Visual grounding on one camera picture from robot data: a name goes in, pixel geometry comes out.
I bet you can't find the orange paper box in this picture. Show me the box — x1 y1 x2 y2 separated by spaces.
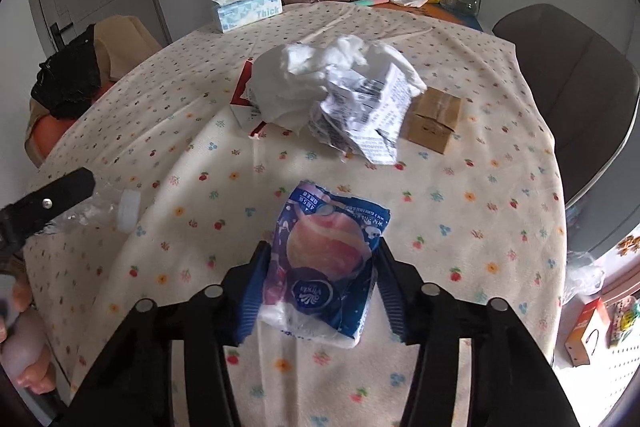
565 297 613 368

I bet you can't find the black cloth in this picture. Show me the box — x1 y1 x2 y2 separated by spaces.
31 24 106 120

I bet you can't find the black door handle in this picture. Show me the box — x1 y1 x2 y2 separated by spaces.
50 22 73 52

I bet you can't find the beige chair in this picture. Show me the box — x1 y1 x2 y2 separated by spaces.
25 14 163 168

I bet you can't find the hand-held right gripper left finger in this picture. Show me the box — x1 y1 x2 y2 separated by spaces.
60 239 273 427

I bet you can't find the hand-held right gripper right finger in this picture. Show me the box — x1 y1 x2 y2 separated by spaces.
372 237 581 427

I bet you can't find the floral tablecloth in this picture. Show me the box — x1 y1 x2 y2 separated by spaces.
22 0 568 427

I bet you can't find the white perforated board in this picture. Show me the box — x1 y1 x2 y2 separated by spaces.
550 332 640 427

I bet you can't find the blue tissue packet wrapper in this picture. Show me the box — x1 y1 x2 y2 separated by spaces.
257 179 393 350

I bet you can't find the person's left hand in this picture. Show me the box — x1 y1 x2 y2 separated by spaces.
0 272 56 395

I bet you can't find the small clear plastic bag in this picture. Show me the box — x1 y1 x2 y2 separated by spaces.
565 252 606 303

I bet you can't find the blue tissue box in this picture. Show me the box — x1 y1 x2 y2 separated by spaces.
211 0 285 34

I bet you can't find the orange cushion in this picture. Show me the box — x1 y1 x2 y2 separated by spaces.
30 82 111 158

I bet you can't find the red and white paper wrapper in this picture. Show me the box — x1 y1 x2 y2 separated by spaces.
229 59 273 140

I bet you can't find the clear plastic bottle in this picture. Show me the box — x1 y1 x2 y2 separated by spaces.
52 187 143 235

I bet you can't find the white tissue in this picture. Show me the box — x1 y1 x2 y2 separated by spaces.
247 34 428 138

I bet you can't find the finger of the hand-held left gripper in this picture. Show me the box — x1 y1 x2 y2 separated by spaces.
0 167 98 258

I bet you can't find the crumpled printed paper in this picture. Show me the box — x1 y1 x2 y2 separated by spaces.
307 64 413 168

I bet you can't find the small cardboard box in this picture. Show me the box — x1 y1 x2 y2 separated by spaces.
397 87 463 155

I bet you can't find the grey chair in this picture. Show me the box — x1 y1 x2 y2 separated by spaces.
492 3 640 208

